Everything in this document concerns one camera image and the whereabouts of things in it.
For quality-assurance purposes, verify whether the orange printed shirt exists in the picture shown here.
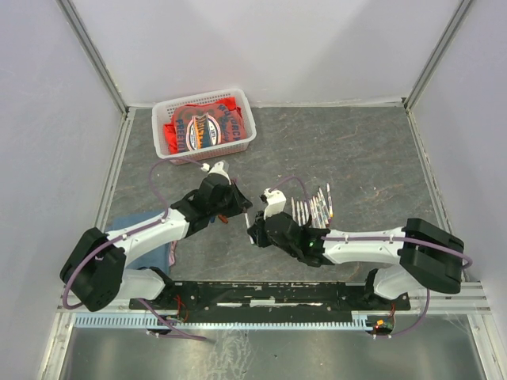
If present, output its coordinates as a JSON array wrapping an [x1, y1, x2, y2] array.
[[163, 97, 247, 154]]

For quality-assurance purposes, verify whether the red cap marker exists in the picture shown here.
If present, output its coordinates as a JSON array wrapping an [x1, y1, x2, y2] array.
[[318, 188, 330, 226]]

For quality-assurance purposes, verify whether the white plastic basket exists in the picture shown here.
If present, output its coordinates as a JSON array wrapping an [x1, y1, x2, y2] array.
[[151, 88, 257, 165]]

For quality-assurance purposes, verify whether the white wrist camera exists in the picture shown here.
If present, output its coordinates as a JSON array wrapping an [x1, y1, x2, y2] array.
[[200, 160, 230, 180], [261, 188, 287, 219]]

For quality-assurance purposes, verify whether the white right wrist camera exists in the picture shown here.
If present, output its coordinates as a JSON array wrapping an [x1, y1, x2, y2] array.
[[261, 188, 287, 219]]

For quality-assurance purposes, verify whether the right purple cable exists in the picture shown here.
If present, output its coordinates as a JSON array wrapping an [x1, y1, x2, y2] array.
[[265, 176, 475, 340]]

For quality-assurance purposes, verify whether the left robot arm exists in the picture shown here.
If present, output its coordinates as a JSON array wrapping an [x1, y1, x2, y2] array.
[[59, 173, 253, 312]]

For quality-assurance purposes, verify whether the small circuit board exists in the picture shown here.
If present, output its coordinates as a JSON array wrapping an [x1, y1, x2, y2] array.
[[372, 319, 395, 335]]

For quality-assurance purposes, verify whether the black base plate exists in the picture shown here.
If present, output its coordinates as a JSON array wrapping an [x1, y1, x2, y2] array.
[[147, 281, 410, 311]]

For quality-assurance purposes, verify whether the purple cable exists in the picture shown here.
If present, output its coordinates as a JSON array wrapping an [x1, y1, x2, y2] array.
[[63, 158, 218, 342], [265, 176, 475, 340]]

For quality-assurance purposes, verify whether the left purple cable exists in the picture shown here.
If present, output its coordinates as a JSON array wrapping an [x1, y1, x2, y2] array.
[[63, 158, 218, 342]]

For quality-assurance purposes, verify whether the light blue cable duct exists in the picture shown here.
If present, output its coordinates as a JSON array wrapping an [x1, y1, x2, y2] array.
[[74, 311, 375, 329]]

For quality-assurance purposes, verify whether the blue and pink cloth pile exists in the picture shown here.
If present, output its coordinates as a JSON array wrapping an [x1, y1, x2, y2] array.
[[106, 210, 188, 275]]

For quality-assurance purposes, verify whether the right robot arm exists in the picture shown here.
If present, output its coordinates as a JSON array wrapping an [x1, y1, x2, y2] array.
[[247, 212, 471, 310]]

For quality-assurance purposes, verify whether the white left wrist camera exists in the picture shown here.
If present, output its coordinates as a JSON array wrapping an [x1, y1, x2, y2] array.
[[200, 160, 230, 180]]

